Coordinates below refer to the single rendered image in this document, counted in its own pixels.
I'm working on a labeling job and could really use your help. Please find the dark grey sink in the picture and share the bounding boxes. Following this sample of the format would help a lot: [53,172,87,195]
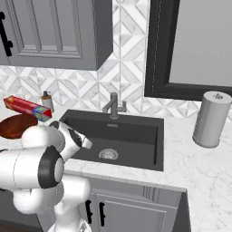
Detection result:
[58,109,165,172]

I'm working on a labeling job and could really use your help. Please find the grey wall cupboard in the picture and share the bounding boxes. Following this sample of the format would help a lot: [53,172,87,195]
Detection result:
[0,0,114,72]

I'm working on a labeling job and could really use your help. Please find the grey metal tap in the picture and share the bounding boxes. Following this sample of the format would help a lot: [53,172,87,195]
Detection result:
[101,92,128,121]

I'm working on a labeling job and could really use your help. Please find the white paper towel roll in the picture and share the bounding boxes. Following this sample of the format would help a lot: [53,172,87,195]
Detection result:
[192,91,232,150]

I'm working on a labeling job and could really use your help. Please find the black framed window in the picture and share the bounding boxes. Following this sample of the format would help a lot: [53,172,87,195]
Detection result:
[143,0,232,102]

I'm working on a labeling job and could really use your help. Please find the grey panelled cupboard door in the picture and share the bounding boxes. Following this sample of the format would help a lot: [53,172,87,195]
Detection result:
[6,0,98,71]

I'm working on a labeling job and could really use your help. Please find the brown wooden bowl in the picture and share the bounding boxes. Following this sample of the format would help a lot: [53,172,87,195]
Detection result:
[0,113,40,140]

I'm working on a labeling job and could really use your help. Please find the grey soap dispenser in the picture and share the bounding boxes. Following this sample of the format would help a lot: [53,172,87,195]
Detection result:
[41,90,55,114]

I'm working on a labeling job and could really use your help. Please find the red wrap box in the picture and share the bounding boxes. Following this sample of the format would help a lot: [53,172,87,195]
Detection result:
[3,94,53,123]

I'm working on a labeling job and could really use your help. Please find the black base cupboard handle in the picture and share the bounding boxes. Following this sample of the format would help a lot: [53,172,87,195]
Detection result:
[84,199,93,225]
[98,201,106,228]

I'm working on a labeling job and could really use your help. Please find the grey base cupboard door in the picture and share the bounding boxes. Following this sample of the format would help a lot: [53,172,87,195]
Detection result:
[79,193,97,232]
[94,191,183,232]

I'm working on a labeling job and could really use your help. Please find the black wall cupboard handle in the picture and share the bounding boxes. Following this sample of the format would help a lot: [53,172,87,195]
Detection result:
[0,11,14,57]

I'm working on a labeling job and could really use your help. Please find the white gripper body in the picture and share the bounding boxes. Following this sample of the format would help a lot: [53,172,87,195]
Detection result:
[81,137,93,150]

